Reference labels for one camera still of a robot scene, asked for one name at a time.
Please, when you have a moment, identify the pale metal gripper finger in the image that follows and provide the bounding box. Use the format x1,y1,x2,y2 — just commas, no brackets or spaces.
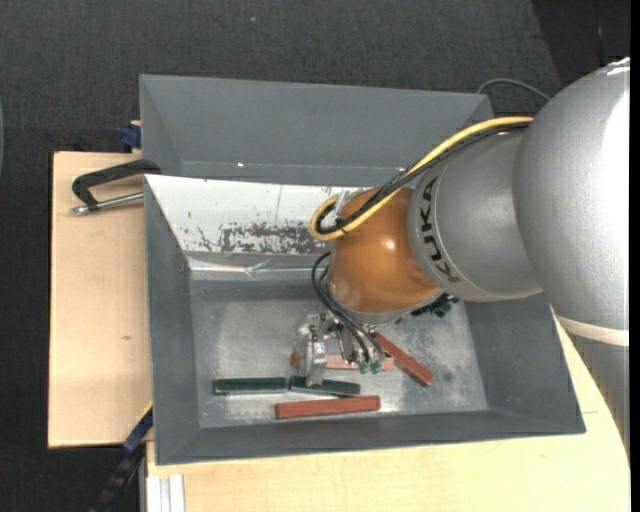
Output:
293,327,313,375
305,341,330,389

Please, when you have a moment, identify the red-brown flat block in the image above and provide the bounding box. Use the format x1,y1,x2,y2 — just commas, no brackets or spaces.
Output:
274,395,382,421
290,351,396,373
373,331,436,388

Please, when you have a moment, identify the grey metal bin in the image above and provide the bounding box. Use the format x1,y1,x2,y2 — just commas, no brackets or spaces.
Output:
138,73,588,467

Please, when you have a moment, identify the pale wood flat board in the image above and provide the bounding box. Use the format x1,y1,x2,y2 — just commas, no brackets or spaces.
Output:
47,150,154,449

